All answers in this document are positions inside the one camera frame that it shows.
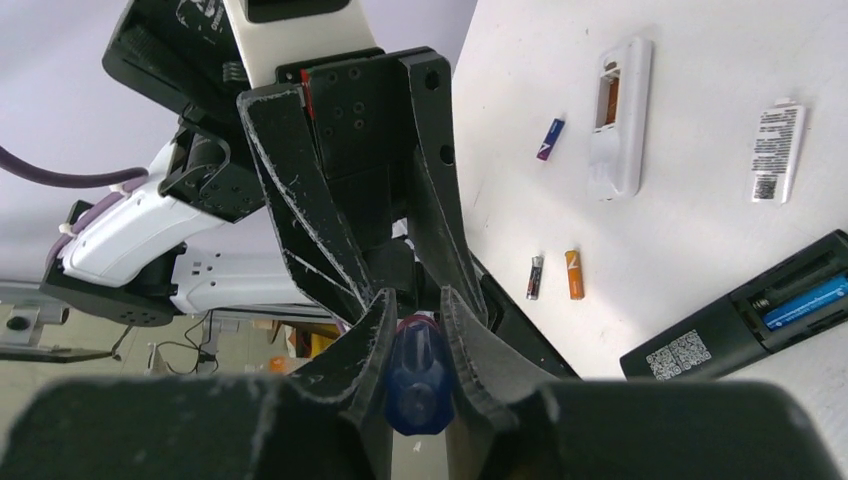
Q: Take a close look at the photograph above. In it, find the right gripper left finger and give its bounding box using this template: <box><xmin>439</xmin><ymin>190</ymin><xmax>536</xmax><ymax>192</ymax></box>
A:
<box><xmin>288</xmin><ymin>289</ymin><xmax>397</xmax><ymax>479</ymax></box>

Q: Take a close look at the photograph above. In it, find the white battery cover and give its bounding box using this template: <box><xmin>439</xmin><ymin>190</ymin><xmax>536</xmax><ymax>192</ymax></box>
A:
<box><xmin>748</xmin><ymin>98</ymin><xmax>807</xmax><ymax>205</ymax></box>

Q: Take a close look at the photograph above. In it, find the orange battery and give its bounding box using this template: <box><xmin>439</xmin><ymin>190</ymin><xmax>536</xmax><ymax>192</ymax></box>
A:
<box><xmin>564</xmin><ymin>249</ymin><xmax>585</xmax><ymax>300</ymax></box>

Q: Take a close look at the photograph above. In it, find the black remote control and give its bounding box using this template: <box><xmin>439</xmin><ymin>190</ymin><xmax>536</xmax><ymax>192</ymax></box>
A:
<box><xmin>619</xmin><ymin>230</ymin><xmax>847</xmax><ymax>381</ymax></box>

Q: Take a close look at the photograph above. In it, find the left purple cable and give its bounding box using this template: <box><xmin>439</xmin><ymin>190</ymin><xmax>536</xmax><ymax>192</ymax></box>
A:
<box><xmin>0</xmin><ymin>145</ymin><xmax>150</xmax><ymax>190</ymax></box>

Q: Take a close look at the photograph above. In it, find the black battery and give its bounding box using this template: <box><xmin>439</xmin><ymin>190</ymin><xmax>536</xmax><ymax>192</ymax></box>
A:
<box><xmin>526</xmin><ymin>255</ymin><xmax>545</xmax><ymax>301</ymax></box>

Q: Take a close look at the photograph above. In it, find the white remote control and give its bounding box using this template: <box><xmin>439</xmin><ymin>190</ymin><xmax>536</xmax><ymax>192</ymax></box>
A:
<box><xmin>587</xmin><ymin>36</ymin><xmax>653</xmax><ymax>201</ymax></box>

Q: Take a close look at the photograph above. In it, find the blue red screwdriver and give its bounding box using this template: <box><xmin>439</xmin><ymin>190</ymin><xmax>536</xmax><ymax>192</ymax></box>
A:
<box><xmin>384</xmin><ymin>312</ymin><xmax>455</xmax><ymax>436</ymax></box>

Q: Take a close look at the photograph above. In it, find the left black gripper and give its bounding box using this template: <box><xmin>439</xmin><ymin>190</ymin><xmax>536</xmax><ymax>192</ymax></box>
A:
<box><xmin>160</xmin><ymin>48</ymin><xmax>489</xmax><ymax>325</ymax></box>

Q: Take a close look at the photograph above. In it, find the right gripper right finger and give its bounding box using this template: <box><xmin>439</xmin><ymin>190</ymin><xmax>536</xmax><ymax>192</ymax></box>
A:
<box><xmin>440</xmin><ymin>286</ymin><xmax>556</xmax><ymax>479</ymax></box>

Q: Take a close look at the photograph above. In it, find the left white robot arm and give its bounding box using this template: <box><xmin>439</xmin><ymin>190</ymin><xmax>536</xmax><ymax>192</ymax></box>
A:
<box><xmin>40</xmin><ymin>1</ymin><xmax>488</xmax><ymax>327</ymax></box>

